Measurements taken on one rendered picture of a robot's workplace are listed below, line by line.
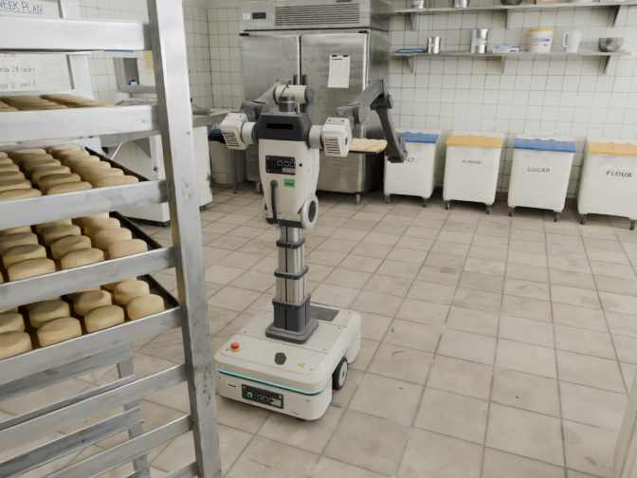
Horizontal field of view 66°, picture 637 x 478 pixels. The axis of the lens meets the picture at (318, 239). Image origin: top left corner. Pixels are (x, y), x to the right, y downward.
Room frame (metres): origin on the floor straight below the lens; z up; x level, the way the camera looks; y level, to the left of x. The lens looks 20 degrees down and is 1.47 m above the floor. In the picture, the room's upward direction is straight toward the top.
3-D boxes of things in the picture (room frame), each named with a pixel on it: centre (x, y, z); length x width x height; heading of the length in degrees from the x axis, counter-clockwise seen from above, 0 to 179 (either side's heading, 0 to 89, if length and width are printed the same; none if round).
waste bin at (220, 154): (6.31, 1.17, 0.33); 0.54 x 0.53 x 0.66; 68
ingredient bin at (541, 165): (4.87, -2.24, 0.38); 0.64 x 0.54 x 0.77; 157
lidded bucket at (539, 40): (5.12, -2.16, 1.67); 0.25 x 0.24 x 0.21; 68
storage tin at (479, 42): (5.34, -1.63, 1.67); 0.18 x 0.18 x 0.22
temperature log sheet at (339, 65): (5.09, -0.20, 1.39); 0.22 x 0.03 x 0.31; 68
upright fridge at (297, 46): (5.65, 0.03, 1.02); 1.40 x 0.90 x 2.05; 68
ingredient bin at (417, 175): (5.36, -1.04, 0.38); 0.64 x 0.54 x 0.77; 160
